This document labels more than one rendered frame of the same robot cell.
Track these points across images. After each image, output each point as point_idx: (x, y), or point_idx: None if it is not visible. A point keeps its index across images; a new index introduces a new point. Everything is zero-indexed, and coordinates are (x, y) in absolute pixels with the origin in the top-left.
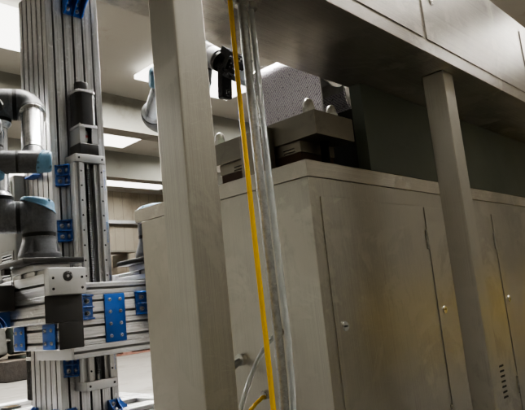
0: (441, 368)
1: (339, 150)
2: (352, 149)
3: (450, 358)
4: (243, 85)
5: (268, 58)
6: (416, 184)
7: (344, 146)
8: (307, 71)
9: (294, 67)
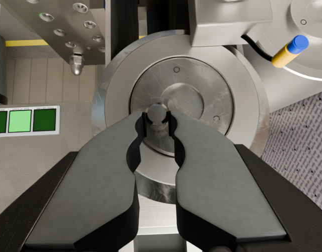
0: None
1: (169, 17)
2: (168, 27)
3: None
4: (105, 129)
5: (20, 104)
6: None
7: (169, 26)
8: (77, 101)
9: (57, 102)
